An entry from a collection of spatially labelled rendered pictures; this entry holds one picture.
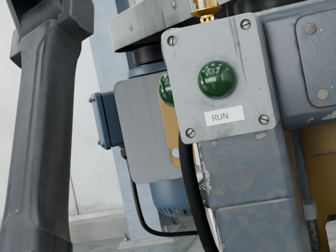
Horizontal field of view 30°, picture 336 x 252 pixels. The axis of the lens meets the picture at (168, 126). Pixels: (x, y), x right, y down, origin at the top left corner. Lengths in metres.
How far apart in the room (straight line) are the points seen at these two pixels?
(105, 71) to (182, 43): 5.08
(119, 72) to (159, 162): 4.58
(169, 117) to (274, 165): 0.42
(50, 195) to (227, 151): 0.19
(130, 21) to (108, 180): 5.25
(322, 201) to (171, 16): 0.31
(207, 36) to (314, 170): 0.38
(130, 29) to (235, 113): 0.48
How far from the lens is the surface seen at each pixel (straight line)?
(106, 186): 6.17
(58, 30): 0.77
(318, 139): 0.77
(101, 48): 5.58
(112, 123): 0.98
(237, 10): 0.67
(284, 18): 0.53
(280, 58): 0.53
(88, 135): 6.15
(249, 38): 0.48
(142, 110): 0.95
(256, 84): 0.48
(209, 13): 0.56
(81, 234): 6.33
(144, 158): 0.96
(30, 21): 0.82
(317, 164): 0.83
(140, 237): 5.69
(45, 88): 0.71
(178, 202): 0.99
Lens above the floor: 1.28
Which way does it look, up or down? 3 degrees down
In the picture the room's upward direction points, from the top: 11 degrees counter-clockwise
